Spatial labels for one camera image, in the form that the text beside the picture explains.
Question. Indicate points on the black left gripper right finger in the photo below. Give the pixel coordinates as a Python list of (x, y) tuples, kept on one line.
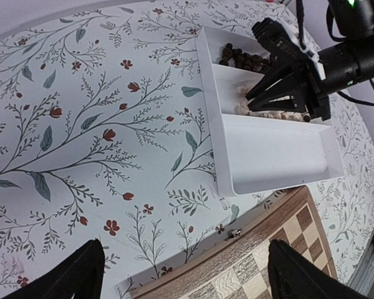
[(293, 276)]

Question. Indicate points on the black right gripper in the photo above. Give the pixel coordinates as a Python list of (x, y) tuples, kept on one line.
[(346, 64)]

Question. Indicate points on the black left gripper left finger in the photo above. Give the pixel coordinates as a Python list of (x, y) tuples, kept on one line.
[(80, 275)]

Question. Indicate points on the wooden chess board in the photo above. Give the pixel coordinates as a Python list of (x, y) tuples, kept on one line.
[(237, 267)]

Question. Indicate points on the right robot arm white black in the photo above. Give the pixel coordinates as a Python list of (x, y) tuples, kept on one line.
[(354, 19)]

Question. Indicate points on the pile of dark chess pieces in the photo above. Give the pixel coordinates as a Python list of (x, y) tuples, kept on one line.
[(236, 58)]

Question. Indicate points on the white plastic divided tray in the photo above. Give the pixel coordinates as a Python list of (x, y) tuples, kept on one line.
[(255, 154)]

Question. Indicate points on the floral patterned table mat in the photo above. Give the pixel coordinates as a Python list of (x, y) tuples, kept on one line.
[(104, 135)]

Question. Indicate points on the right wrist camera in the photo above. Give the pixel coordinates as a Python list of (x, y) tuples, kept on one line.
[(283, 41)]

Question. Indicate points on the front aluminium rail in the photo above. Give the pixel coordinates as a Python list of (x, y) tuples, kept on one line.
[(363, 276)]

